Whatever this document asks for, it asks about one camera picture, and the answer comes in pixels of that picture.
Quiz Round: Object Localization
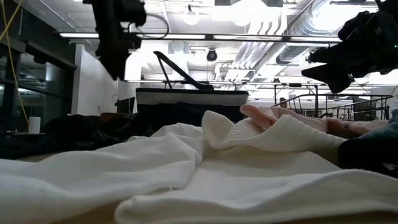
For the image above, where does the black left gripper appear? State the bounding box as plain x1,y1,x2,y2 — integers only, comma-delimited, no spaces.
95,21,142,82

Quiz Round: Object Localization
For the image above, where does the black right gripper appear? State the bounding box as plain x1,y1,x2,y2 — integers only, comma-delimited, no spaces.
300,32,398,94

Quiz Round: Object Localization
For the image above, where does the black cloth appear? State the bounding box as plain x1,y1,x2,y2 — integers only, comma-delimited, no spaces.
0,113,147,160

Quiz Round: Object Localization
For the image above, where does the pink cloth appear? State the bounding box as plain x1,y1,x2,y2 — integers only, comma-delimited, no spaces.
239,104,389,139

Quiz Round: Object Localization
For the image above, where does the white ribbed cloth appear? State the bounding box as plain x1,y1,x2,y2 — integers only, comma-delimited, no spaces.
201,110,348,164

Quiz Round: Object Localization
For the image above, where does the dark navy cloth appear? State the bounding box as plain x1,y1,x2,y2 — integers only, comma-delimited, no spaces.
337,138,398,179

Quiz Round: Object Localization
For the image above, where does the black monitor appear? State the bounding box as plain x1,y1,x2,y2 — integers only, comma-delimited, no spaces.
116,96,136,115

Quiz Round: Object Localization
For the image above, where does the black white striped tote basket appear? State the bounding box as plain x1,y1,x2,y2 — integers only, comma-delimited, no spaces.
136,50,249,128

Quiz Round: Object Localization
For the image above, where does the white paper roll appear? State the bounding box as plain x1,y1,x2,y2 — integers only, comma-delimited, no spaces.
28,116,42,134

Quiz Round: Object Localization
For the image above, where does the wire basket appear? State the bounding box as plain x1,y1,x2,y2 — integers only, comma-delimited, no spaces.
272,94,394,121

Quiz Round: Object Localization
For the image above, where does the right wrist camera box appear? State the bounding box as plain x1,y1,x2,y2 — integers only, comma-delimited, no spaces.
338,11,379,41

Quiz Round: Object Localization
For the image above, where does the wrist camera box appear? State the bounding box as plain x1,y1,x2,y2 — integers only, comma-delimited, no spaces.
338,11,379,41
119,0,147,27

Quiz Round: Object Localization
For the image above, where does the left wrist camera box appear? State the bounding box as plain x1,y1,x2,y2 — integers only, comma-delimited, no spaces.
119,0,147,27

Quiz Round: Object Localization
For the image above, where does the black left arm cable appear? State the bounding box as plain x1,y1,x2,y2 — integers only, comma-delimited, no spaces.
127,12,170,40

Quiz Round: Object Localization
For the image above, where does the yellow cable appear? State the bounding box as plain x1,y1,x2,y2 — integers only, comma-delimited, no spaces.
0,0,30,125

